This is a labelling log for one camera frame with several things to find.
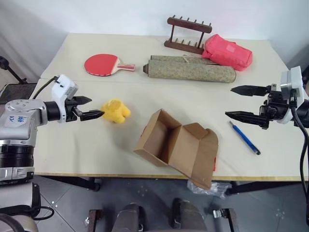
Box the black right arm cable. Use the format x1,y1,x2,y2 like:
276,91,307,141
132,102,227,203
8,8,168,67
289,89,309,227

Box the black tripod stand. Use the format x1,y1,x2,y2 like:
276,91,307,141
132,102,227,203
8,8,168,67
0,56,28,85

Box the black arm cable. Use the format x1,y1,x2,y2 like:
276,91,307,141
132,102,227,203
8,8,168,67
289,89,309,227
32,76,58,100

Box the brown cardboard box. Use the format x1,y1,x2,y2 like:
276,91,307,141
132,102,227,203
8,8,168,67
133,108,219,190

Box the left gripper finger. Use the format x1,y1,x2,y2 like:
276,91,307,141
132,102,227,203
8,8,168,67
79,110,105,122
73,96,93,106

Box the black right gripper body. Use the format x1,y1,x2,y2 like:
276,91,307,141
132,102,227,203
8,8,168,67
258,84,292,130

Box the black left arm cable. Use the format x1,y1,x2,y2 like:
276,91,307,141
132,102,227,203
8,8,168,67
32,76,58,100

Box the dark wooden peg rack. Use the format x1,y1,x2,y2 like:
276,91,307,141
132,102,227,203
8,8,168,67
164,15,213,55

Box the thin patterned rolled scroll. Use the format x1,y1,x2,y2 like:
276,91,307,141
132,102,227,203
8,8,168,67
150,55,218,65

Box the blue pen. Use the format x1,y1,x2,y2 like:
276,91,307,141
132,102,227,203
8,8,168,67
228,120,261,156

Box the pink fabric pouch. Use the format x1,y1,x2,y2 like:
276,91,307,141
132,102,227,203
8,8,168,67
201,33,253,72

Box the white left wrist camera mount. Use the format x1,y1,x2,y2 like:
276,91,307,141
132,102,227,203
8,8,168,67
51,74,78,124

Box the dark mesh seat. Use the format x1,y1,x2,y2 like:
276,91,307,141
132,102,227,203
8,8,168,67
0,83,38,103

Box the yellow plush toy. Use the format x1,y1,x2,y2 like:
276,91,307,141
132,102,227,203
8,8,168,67
100,98,132,124

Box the thick patterned rolled scroll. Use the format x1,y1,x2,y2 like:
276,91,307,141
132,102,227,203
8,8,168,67
142,59,236,84

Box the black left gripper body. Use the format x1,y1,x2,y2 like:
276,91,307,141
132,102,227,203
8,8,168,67
64,96,84,122

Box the clear plastic bag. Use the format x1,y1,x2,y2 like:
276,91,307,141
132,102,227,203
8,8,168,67
187,180,231,198

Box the dark rounded shape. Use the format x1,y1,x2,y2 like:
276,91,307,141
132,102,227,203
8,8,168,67
112,203,145,232
171,198,206,232

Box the red table tennis paddle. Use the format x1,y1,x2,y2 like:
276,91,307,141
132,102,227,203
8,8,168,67
84,53,136,77

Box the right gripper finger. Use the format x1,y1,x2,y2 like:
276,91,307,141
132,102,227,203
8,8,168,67
230,85,267,97
225,111,263,127

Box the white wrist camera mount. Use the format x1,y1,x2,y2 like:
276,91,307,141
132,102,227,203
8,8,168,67
277,65,305,125
51,74,78,124

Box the black table leg bar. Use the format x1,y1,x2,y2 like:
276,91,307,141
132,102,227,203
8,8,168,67
40,175,101,192
225,181,304,195

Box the brown wooden stand bar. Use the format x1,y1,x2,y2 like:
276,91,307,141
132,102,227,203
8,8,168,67
88,209,104,232
213,207,239,232

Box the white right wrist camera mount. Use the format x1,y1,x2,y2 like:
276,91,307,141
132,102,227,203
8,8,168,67
277,65,305,125

